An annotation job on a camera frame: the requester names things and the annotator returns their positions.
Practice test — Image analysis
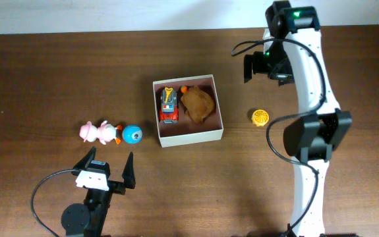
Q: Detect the blue ball toy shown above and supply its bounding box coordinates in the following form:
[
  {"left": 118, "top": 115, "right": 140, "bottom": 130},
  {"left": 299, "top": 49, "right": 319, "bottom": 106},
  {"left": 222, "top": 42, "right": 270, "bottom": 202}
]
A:
[{"left": 122, "top": 125, "right": 142, "bottom": 144}]

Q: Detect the black camera cable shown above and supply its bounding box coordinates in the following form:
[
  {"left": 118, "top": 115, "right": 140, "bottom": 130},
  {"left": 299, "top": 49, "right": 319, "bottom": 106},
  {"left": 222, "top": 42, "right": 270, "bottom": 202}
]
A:
[
  {"left": 231, "top": 38, "right": 327, "bottom": 237},
  {"left": 30, "top": 169, "right": 80, "bottom": 237}
]

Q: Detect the black left camera cable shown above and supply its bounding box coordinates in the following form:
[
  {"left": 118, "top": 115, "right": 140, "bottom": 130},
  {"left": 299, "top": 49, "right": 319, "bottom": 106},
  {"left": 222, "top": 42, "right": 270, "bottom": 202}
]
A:
[{"left": 30, "top": 169, "right": 80, "bottom": 237}]

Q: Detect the brown plush toy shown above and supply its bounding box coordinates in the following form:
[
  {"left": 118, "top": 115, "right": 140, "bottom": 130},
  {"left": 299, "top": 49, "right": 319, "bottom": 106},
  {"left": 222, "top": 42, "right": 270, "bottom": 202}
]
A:
[{"left": 180, "top": 86, "right": 216, "bottom": 124}]

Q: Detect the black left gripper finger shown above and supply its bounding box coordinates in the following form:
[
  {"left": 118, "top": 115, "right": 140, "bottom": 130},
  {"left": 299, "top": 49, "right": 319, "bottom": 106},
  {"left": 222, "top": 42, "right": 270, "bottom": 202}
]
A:
[
  {"left": 122, "top": 152, "right": 136, "bottom": 189},
  {"left": 73, "top": 147, "right": 96, "bottom": 170}
]

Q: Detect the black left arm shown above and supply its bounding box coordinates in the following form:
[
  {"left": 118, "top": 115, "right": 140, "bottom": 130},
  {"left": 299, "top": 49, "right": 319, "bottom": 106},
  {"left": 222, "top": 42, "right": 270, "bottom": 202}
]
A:
[{"left": 61, "top": 147, "right": 136, "bottom": 236}]

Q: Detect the red grey toy fire truck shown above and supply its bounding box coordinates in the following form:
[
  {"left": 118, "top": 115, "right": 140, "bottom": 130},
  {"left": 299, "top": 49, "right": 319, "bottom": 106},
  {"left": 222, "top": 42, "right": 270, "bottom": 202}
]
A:
[{"left": 159, "top": 87, "right": 179, "bottom": 124}]

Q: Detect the yellow round toy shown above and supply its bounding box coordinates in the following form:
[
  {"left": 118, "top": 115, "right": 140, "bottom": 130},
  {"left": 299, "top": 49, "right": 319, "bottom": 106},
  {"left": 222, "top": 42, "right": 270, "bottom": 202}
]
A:
[{"left": 251, "top": 109, "right": 270, "bottom": 126}]

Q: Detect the black right camera cable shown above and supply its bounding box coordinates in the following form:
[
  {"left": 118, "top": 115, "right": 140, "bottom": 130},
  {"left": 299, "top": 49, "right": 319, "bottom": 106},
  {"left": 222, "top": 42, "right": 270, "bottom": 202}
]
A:
[{"left": 231, "top": 38, "right": 327, "bottom": 237}]

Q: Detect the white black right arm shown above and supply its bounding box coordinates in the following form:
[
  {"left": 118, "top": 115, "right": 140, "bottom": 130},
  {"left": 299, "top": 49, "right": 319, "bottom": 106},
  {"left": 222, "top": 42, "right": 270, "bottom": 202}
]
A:
[{"left": 244, "top": 1, "right": 353, "bottom": 236}]

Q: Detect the pink white duck toy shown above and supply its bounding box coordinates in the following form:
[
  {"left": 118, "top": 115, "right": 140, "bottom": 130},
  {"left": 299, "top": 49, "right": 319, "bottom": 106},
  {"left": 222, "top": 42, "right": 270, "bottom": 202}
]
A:
[{"left": 79, "top": 120, "right": 123, "bottom": 145}]

